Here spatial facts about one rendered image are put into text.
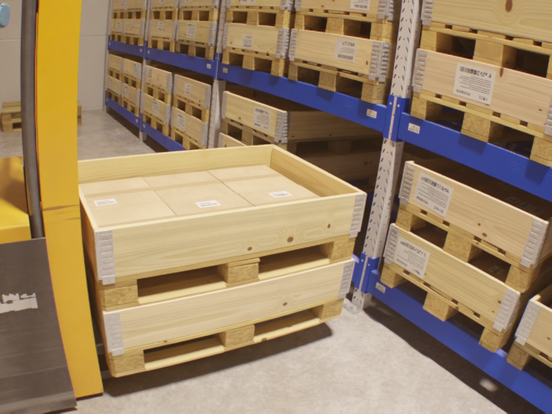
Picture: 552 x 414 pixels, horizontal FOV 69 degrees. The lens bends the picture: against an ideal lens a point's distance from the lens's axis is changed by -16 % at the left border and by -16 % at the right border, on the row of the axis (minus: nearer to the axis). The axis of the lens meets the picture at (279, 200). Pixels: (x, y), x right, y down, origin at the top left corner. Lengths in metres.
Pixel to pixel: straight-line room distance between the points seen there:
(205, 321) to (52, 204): 0.80
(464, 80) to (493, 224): 0.65
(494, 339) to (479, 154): 0.85
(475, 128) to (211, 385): 1.64
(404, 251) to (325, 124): 1.29
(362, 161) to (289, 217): 1.87
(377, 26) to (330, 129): 1.14
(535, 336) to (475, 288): 0.38
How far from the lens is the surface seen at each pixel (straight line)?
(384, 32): 2.46
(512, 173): 2.02
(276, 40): 3.17
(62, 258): 1.67
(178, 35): 4.67
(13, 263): 1.61
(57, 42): 1.46
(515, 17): 2.04
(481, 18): 2.12
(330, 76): 2.73
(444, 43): 2.31
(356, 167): 3.67
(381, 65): 2.46
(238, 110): 3.54
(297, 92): 2.98
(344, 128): 3.47
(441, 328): 2.41
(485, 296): 2.18
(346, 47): 2.63
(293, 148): 3.20
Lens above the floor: 1.53
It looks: 21 degrees down
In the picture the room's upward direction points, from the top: 7 degrees clockwise
